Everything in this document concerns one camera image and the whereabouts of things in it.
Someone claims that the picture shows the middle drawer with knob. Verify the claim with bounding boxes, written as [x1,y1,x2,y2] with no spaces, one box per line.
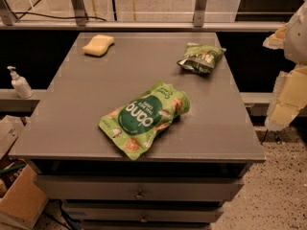
[63,202,223,223]

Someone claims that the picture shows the black cable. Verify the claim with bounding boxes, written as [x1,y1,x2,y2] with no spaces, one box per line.
[12,11,108,22]

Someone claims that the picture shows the yellow sponge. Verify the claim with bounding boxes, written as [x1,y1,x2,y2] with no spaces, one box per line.
[83,34,114,57]

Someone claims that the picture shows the grey drawer cabinet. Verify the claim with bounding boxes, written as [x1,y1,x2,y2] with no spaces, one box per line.
[11,33,265,230]

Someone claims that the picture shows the drawer with knob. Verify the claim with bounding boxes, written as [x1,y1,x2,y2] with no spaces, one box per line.
[63,202,223,223]
[34,175,244,201]

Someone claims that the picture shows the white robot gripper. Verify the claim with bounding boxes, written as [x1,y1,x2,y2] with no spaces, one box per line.
[263,1,307,131]

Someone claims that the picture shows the brown cardboard box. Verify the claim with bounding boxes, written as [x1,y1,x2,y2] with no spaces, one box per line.
[0,115,48,230]

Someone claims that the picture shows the large green rice chip bag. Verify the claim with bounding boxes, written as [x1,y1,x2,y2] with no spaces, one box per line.
[99,81,190,160]

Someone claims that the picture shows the white pump bottle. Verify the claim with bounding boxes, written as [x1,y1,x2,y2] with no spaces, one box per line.
[7,66,34,99]

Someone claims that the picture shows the metal railing frame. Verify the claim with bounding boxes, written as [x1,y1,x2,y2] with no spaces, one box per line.
[0,0,306,32]

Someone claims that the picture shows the small green snack bag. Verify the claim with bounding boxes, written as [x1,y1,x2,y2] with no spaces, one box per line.
[177,43,225,75]

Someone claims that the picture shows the top drawer with knob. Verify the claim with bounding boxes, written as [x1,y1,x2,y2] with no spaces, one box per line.
[34,175,244,201]

